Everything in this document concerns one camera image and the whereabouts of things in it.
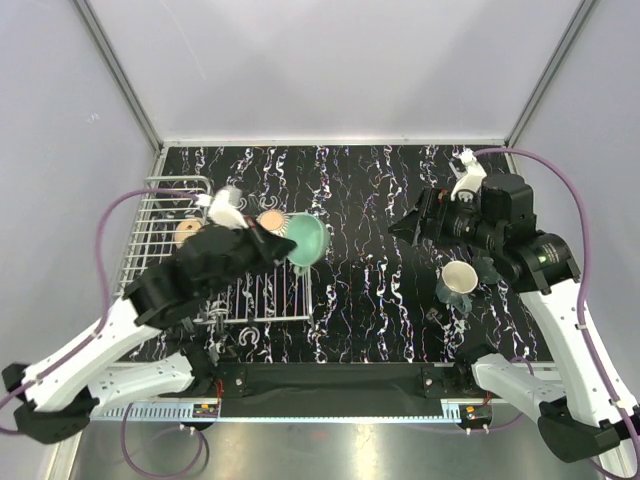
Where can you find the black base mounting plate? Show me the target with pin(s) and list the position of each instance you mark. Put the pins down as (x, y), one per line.
(429, 380)

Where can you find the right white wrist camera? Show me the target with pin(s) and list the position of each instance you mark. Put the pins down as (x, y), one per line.
(469, 176)

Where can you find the ribbed grey mug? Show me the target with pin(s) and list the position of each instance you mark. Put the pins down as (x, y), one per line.
(274, 221)

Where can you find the metal wire dish rack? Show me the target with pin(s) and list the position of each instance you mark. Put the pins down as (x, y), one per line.
(179, 287)

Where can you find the tan ceramic mug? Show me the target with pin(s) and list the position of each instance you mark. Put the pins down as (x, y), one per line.
(186, 229)

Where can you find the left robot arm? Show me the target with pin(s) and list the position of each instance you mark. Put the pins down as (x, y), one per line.
(61, 394)

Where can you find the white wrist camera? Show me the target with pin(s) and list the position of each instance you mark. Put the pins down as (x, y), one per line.
(469, 176)
(223, 207)

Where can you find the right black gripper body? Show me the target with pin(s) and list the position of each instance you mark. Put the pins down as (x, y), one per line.
(457, 222)

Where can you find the dark mug cream interior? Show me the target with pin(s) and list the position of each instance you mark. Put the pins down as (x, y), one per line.
(456, 283)

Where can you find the mint green mug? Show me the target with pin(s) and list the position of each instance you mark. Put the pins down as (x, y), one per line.
(312, 240)

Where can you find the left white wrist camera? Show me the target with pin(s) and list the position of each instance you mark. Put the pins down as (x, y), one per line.
(223, 207)

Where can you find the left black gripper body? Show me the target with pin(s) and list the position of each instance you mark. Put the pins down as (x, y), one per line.
(253, 254)

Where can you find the dark green cup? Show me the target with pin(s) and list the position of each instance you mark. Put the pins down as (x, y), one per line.
(485, 270)

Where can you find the white slotted cable duct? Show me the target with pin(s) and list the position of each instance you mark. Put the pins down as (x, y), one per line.
(183, 411)

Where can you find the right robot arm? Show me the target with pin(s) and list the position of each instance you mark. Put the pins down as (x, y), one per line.
(592, 415)

